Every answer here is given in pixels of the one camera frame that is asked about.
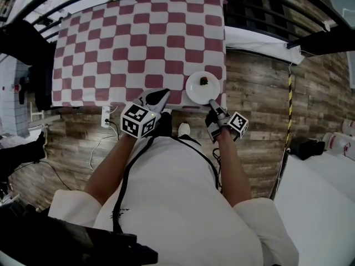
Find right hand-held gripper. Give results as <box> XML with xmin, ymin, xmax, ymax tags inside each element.
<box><xmin>205</xmin><ymin>98</ymin><xmax>250</xmax><ymax>144</ymax></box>

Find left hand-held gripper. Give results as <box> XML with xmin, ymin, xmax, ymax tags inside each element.
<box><xmin>121</xmin><ymin>88</ymin><xmax>170</xmax><ymax>140</ymax></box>

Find white round plate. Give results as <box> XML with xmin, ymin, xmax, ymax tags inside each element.
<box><xmin>185</xmin><ymin>71</ymin><xmax>221</xmax><ymax>106</ymax></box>

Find person's right forearm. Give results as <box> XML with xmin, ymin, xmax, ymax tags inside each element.
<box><xmin>216</xmin><ymin>131</ymin><xmax>252</xmax><ymax>207</ymax></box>

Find person's left forearm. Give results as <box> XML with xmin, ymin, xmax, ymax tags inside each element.
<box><xmin>84</xmin><ymin>133</ymin><xmax>139</xmax><ymax>204</ymax></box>

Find red white checkered table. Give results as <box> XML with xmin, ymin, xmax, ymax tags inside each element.
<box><xmin>51</xmin><ymin>0</ymin><xmax>229</xmax><ymax>111</ymax></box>

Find person's black trousers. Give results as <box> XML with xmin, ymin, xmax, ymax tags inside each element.
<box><xmin>156</xmin><ymin>111</ymin><xmax>202</xmax><ymax>146</ymax></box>

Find person's right white shoe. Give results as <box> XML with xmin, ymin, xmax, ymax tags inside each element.
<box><xmin>177</xmin><ymin>122</ymin><xmax>191</xmax><ymax>137</ymax></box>

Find white power strip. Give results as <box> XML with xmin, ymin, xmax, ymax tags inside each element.
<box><xmin>101</xmin><ymin>106</ymin><xmax>111</xmax><ymax>128</ymax></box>

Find yellow black hazard tape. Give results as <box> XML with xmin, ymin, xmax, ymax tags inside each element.
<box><xmin>284</xmin><ymin>73</ymin><xmax>295</xmax><ymax>149</ymax></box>

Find white platform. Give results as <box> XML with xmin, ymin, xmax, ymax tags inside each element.
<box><xmin>224</xmin><ymin>25</ymin><xmax>305</xmax><ymax>65</ymax></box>

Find black bag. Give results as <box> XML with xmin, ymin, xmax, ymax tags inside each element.
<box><xmin>290</xmin><ymin>137</ymin><xmax>326</xmax><ymax>161</ymax></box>

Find person's white shirt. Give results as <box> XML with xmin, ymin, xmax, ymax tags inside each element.
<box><xmin>48</xmin><ymin>134</ymin><xmax>300</xmax><ymax>266</ymax></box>

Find black cube shelf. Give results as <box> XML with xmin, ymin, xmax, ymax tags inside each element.
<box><xmin>223</xmin><ymin>0</ymin><xmax>295</xmax><ymax>43</ymax></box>

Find black office chair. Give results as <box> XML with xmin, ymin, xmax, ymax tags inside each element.
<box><xmin>0</xmin><ymin>21</ymin><xmax>56</xmax><ymax>110</ymax></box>

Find white jug with red label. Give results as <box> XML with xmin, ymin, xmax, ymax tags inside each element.
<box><xmin>323</xmin><ymin>131</ymin><xmax>355</xmax><ymax>158</ymax></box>

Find white panel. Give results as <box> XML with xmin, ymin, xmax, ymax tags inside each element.
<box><xmin>345</xmin><ymin>50</ymin><xmax>355</xmax><ymax>90</ymax></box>

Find white counter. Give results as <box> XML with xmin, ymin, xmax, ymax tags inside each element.
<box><xmin>270</xmin><ymin>148</ymin><xmax>355</xmax><ymax>266</ymax></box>

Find white desk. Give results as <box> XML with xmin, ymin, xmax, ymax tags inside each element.
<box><xmin>0</xmin><ymin>53</ymin><xmax>31</xmax><ymax>137</ymax></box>

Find black curved bar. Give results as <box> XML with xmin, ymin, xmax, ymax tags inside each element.
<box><xmin>0</xmin><ymin>203</ymin><xmax>159</xmax><ymax>266</ymax></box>

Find black shoulder strap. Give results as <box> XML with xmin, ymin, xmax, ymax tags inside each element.
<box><xmin>110</xmin><ymin>136</ymin><xmax>222</xmax><ymax>234</ymax></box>

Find long white floor cable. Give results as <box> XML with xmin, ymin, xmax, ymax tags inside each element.
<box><xmin>89</xmin><ymin>133</ymin><xmax>120</xmax><ymax>171</ymax></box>

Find white stool frame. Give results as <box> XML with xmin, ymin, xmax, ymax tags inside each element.
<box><xmin>27</xmin><ymin>104</ymin><xmax>62</xmax><ymax>130</ymax></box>

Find dark wooden post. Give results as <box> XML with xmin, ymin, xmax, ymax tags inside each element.
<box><xmin>287</xmin><ymin>23</ymin><xmax>355</xmax><ymax>57</ymax></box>

